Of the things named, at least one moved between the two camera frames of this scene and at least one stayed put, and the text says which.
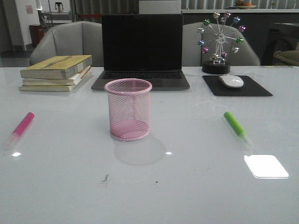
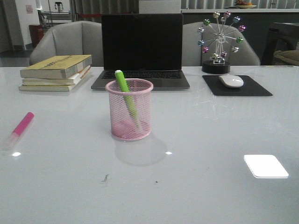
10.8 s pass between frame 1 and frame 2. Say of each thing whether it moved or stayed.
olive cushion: stayed
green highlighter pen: moved
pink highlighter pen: stayed
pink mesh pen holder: stayed
